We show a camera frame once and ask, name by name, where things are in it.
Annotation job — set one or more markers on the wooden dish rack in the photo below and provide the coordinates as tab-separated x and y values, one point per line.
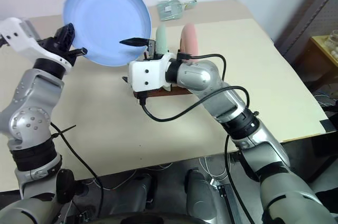
158	93

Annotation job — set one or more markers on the blue plate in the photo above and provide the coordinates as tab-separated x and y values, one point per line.
108	23

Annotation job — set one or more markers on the clear glass jar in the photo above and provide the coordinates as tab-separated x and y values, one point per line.
332	40

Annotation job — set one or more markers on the yellow wooden side table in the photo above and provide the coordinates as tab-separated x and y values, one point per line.
323	49

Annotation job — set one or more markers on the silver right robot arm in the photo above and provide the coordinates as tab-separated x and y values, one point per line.
200	76

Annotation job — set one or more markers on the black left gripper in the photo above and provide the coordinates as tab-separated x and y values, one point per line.
54	45

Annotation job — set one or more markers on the green plate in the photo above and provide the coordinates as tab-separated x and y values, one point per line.
161	39

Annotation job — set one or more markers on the beige table mat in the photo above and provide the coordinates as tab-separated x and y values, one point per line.
105	115

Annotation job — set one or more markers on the pale green plastic packet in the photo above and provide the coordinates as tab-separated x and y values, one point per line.
170	10

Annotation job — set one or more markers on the black table clamp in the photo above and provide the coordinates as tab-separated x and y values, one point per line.
328	125

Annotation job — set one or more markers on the pink plate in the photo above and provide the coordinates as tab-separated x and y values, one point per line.
190	39

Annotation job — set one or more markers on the dark pegboard shelf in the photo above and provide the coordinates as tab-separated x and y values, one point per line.
303	23

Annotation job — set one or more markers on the dark curved robot torso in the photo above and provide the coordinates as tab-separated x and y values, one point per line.
158	218

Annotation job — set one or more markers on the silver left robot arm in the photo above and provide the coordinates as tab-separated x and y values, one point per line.
29	121

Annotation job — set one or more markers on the small pale green packet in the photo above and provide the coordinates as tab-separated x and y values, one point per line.
190	4

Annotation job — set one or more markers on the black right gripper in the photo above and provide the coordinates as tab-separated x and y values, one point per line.
151	49

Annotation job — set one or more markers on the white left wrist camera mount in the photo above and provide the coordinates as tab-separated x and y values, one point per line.
23	44

